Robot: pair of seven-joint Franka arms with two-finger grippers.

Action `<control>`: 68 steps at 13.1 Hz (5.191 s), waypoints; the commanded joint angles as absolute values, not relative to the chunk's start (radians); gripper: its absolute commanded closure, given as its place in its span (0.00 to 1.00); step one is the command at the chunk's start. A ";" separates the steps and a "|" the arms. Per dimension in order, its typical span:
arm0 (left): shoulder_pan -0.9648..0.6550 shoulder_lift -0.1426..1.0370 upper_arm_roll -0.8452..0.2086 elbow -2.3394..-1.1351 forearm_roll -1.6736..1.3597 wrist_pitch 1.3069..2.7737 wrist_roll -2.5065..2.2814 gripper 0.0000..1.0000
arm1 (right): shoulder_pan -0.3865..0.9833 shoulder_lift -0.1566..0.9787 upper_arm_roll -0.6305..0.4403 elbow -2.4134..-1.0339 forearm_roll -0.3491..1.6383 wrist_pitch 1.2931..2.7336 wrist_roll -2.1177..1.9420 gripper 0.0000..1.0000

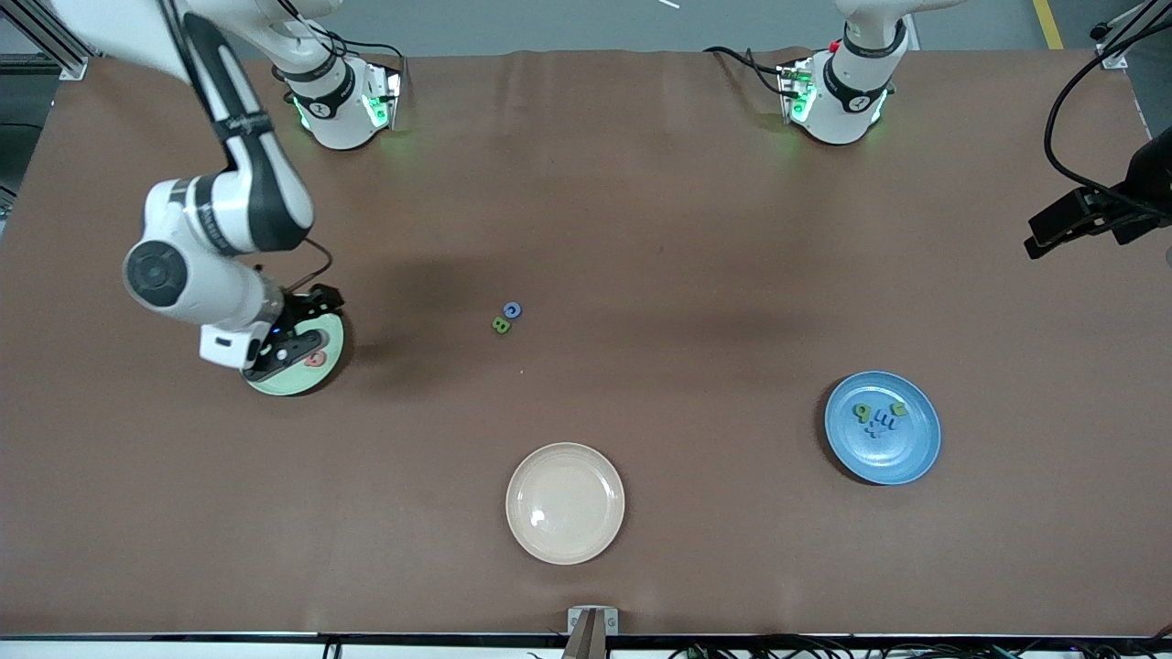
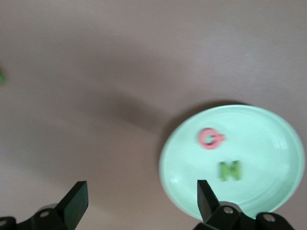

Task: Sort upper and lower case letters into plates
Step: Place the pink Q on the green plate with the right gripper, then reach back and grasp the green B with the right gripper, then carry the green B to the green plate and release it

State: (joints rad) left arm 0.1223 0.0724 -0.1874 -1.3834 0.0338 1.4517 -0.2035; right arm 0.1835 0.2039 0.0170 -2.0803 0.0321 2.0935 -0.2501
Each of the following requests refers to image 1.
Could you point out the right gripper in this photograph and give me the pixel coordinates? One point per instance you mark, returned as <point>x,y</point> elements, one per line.
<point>299,311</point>

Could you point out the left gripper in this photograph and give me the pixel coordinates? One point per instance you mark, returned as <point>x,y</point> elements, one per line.
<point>1150,179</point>

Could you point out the pink-red capital letter Q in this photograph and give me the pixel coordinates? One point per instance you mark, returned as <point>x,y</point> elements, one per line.
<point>310,359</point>

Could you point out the blue small letter m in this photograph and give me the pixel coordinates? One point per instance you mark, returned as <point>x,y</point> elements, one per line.
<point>886,420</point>

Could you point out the green small letter q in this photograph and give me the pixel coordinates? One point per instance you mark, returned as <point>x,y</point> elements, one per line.
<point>861,412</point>

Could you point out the right white Franka robot arm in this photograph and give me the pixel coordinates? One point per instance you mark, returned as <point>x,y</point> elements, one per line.
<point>247,183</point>

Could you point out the mint green round plate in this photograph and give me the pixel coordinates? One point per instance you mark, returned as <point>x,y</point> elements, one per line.
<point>298,384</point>

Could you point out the blue round plate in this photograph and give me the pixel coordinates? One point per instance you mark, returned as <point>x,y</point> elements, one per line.
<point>884,458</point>

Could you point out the pale beige round plate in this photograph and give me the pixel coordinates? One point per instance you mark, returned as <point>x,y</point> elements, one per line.
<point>565,503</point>

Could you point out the brown table cover mat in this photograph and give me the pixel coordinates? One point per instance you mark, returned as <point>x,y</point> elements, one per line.
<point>641,183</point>

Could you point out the aluminium extrusion frame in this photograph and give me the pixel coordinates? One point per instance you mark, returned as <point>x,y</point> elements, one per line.
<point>1112,57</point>
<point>71,66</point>

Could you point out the grey metal clamp bracket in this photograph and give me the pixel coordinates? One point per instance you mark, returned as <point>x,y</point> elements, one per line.
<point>612,621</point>

